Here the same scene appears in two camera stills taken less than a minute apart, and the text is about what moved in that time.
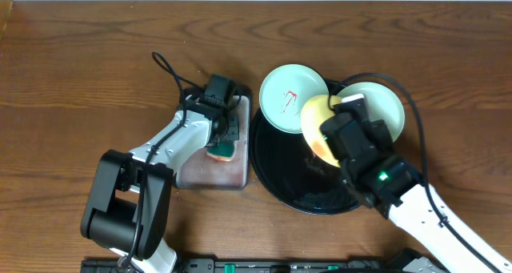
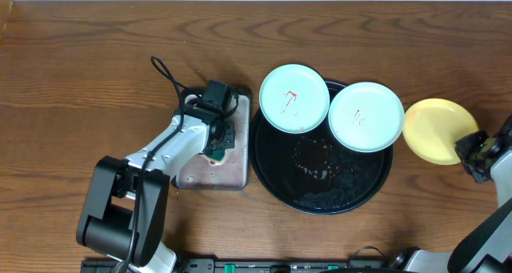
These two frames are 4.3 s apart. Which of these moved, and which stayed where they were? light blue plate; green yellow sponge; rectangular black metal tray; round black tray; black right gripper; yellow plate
Moved: black right gripper; green yellow sponge; yellow plate
Stayed: rectangular black metal tray; round black tray; light blue plate
